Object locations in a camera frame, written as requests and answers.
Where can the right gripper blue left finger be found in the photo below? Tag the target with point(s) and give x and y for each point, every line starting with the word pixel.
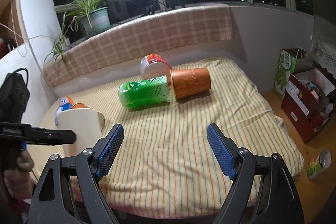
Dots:
pixel 53 200

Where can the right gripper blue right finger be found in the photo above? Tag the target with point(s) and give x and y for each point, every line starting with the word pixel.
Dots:
pixel 277 201

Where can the white paper cup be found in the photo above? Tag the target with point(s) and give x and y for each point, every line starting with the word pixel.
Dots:
pixel 86 126

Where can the orange patterned cup far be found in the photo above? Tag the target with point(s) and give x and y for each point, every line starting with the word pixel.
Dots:
pixel 188 82

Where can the left hand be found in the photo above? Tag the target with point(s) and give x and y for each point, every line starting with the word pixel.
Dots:
pixel 17 180

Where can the white shelf cabinet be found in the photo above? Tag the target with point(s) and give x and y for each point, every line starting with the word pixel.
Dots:
pixel 33 27

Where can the green can on floor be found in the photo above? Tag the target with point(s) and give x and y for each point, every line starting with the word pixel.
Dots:
pixel 319 164

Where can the striped yellow table cloth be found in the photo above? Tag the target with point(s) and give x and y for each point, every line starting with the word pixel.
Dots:
pixel 165 168

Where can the red cardboard box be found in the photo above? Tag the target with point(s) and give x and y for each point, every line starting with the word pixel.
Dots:
pixel 309 102

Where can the potted spider plant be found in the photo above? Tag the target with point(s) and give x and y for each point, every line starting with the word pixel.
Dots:
pixel 91 14

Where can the green drink can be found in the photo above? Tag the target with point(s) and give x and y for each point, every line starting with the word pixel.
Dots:
pixel 141 93

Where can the green tissue box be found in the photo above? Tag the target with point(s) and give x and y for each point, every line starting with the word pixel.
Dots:
pixel 291 60

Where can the red white drink can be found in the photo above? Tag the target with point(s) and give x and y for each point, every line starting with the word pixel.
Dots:
pixel 154 65

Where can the white lace cloth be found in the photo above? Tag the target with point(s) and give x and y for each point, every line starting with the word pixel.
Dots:
pixel 324 55

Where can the plaid beige sill cloth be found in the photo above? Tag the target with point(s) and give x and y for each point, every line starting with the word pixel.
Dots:
pixel 151 34

